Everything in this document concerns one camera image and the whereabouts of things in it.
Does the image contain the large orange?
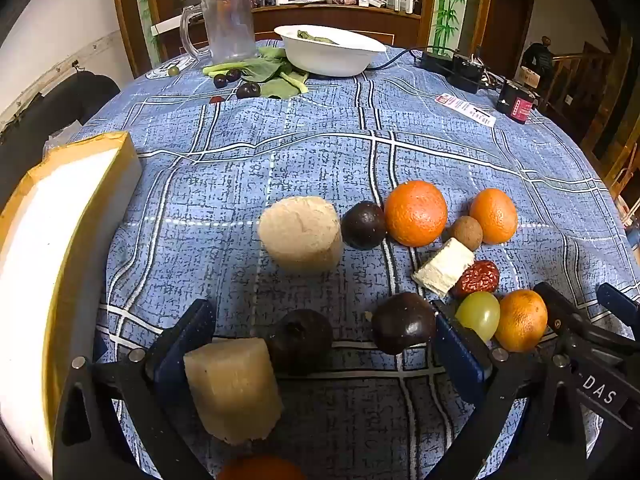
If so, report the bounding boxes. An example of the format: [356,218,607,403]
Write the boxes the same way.
[383,180,449,248]

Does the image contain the medium orange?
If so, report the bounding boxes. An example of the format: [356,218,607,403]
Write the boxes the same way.
[469,188,519,245]

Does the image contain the red jujube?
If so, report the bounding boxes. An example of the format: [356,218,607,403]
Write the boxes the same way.
[451,260,501,300]

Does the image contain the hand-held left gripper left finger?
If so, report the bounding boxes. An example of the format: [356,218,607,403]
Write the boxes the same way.
[52,299,221,480]

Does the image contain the large green grape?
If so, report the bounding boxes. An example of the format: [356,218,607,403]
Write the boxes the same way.
[454,291,501,343]

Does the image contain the black chair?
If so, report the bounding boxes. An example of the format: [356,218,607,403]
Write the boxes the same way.
[0,71,121,211]

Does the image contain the black device with red label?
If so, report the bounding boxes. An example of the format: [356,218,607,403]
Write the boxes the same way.
[496,79,540,124]

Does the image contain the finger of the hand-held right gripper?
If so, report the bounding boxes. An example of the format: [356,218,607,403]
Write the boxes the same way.
[533,281,640,367]
[596,282,640,322]

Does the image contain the tan round cake piece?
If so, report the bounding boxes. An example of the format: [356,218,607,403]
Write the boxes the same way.
[257,196,344,275]

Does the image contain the yellow foam box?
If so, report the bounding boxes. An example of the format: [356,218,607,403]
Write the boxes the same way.
[0,131,145,480]

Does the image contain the loose leafy greens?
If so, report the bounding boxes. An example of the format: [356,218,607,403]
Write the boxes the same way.
[202,46,310,100]

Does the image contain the peeled sugarcane chunk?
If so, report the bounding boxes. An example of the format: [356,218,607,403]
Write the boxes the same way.
[183,337,284,446]

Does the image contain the small orange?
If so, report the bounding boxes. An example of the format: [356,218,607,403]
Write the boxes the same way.
[494,289,549,353]
[216,455,307,480]

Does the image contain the brown longan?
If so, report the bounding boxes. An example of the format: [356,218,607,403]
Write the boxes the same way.
[446,215,484,251]

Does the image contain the dark plum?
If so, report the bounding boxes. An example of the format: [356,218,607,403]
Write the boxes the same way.
[340,200,388,251]
[267,309,334,376]
[371,292,437,356]

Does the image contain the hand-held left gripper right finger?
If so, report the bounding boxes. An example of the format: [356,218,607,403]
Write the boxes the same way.
[433,309,592,480]

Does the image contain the clear glass mug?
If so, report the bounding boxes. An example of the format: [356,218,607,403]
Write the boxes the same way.
[179,0,259,62]

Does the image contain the black power cable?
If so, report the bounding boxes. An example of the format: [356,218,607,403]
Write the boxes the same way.
[367,46,426,70]

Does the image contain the leafy greens in bowl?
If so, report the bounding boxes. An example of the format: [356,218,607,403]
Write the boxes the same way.
[297,30,341,45]

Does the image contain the wooden cabinet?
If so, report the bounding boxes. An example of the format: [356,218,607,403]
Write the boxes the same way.
[111,0,496,78]

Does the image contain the white bowl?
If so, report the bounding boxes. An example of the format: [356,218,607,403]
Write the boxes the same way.
[274,24,387,78]

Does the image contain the blue plaid tablecloth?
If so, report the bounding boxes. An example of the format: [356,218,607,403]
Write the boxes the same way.
[65,39,632,480]

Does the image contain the black power strip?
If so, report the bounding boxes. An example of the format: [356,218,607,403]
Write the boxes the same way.
[418,49,458,75]

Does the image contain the bamboo print panel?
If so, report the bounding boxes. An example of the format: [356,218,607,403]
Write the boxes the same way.
[429,0,473,56]

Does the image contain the printed paper leaflet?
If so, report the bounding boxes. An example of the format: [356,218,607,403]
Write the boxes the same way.
[434,93,497,127]

